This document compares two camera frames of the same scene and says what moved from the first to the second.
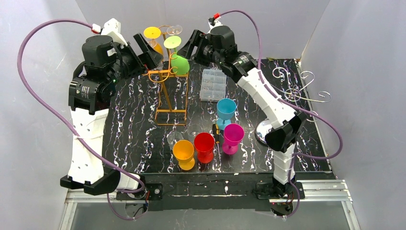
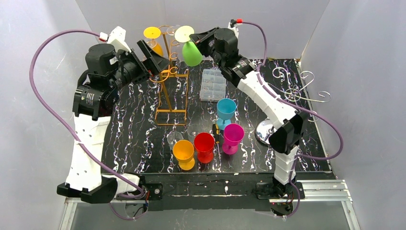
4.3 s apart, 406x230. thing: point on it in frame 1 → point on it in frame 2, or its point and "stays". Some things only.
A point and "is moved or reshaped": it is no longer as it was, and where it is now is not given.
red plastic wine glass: x=204 y=143 stays
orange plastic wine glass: x=183 y=151 stays
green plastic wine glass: x=182 y=66 is moved or reshaped
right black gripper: x=198 y=48 stays
